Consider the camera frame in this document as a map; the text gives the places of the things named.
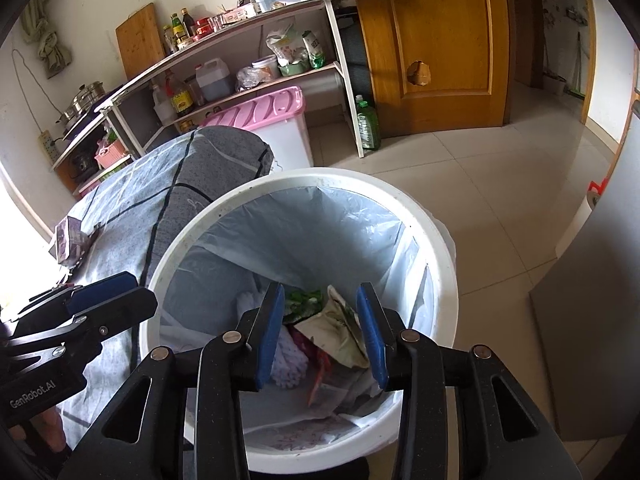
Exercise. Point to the purple drink carton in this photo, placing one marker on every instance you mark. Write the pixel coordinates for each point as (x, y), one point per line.
(67, 240)

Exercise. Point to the grey refrigerator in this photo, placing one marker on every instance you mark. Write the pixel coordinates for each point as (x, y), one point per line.
(590, 310)

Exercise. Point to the clear plastic jug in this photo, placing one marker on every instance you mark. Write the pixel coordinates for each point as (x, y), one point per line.
(161, 106)

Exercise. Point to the white plastic tub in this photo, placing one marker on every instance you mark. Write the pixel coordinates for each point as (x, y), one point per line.
(265, 66)

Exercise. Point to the red jar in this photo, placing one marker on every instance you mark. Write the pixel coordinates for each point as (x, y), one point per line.
(203, 28)

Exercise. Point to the pink plastic basket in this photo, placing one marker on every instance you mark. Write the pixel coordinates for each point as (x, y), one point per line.
(111, 155)

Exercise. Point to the white metal shelf rack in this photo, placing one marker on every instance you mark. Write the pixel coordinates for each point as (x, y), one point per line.
(280, 15)

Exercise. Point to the green white packet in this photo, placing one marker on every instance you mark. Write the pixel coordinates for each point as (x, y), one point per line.
(313, 49)

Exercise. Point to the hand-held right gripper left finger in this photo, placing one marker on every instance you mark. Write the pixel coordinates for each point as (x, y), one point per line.
(270, 335)

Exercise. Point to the small oil bottle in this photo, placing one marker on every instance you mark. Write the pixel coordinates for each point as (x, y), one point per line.
(188, 125)

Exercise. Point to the person's left hand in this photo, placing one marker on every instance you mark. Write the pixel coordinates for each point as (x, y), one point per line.
(47, 427)

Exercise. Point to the green bowl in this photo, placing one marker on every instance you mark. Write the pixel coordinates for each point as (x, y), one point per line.
(294, 68)

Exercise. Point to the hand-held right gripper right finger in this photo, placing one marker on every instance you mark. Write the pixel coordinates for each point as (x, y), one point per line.
(372, 340)

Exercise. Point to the green glass bottle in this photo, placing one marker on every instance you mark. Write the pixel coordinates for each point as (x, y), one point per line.
(177, 30)

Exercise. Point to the pink utensil box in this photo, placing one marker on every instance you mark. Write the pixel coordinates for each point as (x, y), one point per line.
(235, 16)

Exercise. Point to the low white shelf rack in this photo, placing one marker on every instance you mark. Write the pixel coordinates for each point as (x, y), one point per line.
(80, 142)

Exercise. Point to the steel steamer pot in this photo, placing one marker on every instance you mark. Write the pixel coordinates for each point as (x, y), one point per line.
(85, 97)

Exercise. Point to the wooden cutting board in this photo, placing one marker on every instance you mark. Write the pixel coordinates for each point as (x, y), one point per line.
(140, 40)

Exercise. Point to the white round trash bin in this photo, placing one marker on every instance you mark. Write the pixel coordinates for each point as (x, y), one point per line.
(310, 177)

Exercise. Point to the red plastic hook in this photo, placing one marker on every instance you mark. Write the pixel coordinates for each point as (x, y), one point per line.
(597, 187)

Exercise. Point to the blue grey checked tablecloth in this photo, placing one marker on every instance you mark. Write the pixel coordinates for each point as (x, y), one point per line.
(125, 200)

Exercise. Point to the white power strip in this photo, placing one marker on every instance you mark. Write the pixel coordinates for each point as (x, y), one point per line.
(47, 145)

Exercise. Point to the wooden door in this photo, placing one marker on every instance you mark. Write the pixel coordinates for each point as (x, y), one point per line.
(440, 35)

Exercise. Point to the hanging grey cloth bag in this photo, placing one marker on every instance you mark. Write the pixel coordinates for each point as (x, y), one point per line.
(50, 42)

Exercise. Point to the green detergent bottle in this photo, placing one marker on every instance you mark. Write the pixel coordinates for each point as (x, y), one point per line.
(369, 127)

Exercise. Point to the white plastic jerrycan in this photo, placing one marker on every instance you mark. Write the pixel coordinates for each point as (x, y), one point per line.
(212, 79)

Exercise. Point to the dark glass jar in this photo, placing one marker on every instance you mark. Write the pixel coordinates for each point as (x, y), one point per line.
(193, 89)

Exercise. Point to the pink lidded storage box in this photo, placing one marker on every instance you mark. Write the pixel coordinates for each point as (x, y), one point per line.
(255, 110)

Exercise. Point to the small seasoning bottle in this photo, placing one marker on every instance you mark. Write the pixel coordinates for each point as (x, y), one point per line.
(168, 40)

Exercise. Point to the black rice cooker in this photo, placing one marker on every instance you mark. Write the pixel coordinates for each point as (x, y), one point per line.
(82, 161)

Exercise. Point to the black induction cooker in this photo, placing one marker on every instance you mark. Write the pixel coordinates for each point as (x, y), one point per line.
(82, 125)

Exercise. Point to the cooking oil bottle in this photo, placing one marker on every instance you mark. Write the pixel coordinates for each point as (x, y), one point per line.
(180, 96)

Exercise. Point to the dark sauce bottle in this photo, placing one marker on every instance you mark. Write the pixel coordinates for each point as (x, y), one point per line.
(188, 22)

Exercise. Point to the large white foam net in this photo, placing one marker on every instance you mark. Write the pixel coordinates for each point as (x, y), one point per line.
(287, 360)

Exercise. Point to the crumpled clear plastic bag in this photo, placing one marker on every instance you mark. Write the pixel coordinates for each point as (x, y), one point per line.
(247, 79)

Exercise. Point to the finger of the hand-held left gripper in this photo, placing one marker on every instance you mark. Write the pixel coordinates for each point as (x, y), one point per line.
(100, 290)
(125, 307)

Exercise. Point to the green snack wrapper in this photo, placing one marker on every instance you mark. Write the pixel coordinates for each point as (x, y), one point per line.
(300, 302)

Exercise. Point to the beige paper bag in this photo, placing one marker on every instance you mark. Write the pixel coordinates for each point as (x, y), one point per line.
(340, 332)

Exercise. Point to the translucent plastic bin liner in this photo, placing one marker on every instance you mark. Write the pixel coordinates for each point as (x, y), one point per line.
(300, 240)

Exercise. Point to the broom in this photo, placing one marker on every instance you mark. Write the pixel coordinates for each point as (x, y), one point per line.
(577, 67)

